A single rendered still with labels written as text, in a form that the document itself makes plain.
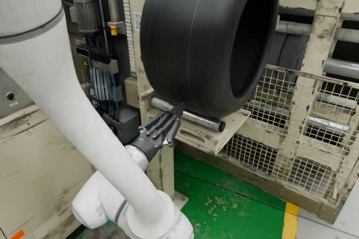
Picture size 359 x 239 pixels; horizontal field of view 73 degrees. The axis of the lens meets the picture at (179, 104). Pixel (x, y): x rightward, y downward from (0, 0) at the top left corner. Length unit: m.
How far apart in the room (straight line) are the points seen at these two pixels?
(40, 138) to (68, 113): 0.86
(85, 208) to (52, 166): 0.73
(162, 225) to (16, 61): 0.39
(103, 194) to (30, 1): 0.45
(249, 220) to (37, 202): 1.23
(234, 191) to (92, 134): 1.60
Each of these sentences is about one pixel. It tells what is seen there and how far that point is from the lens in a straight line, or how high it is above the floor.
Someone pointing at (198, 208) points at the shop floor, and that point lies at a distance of 1.78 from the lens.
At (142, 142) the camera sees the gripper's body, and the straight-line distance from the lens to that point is 0.68.
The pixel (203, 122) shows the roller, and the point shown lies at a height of 0.91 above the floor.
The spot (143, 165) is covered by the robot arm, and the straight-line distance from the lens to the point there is 0.67.
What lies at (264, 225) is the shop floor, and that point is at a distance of 1.79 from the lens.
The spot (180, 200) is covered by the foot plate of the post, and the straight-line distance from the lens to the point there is 1.80.
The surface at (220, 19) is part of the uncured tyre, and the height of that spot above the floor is 1.31.
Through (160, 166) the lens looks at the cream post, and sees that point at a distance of 1.42.
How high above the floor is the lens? 1.44
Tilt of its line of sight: 31 degrees down
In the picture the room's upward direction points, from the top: straight up
